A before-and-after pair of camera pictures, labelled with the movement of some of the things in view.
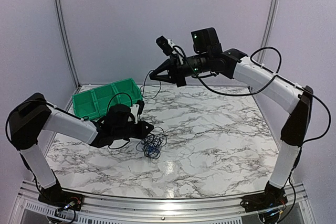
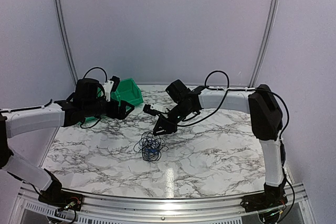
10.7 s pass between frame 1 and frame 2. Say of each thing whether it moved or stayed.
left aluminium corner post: stayed
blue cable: stayed
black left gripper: moved
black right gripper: moved
